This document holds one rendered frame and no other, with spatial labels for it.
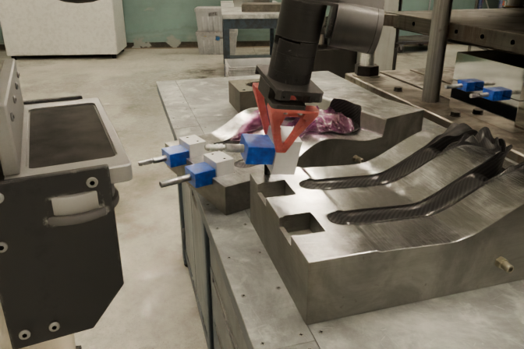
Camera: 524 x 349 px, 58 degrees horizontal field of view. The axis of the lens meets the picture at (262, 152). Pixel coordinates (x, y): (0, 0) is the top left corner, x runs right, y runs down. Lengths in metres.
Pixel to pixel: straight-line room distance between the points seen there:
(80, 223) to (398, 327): 0.38
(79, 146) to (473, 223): 0.48
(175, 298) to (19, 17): 5.85
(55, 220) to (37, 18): 6.85
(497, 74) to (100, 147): 1.18
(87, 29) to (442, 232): 6.64
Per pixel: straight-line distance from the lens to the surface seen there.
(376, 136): 1.01
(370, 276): 0.60
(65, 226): 0.43
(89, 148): 0.48
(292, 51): 0.60
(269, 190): 0.74
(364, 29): 0.60
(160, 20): 7.75
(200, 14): 7.04
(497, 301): 0.70
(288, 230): 0.65
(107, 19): 6.99
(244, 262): 0.71
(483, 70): 1.50
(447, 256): 0.65
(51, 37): 7.22
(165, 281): 2.04
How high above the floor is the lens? 1.20
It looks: 21 degrees down
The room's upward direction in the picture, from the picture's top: straight up
